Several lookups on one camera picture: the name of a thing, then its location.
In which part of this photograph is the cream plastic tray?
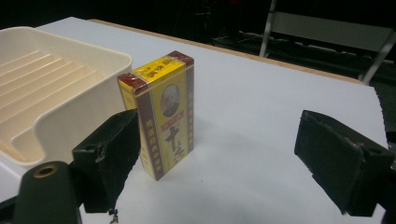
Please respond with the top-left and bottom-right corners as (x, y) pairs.
(0, 26), (134, 168)

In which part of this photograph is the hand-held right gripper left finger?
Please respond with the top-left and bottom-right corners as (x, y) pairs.
(71, 108), (142, 215)

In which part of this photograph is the yellow and brown box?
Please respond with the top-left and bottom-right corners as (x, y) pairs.
(117, 50), (195, 182)

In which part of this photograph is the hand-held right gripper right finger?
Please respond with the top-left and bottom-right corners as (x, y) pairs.
(293, 109), (396, 217)

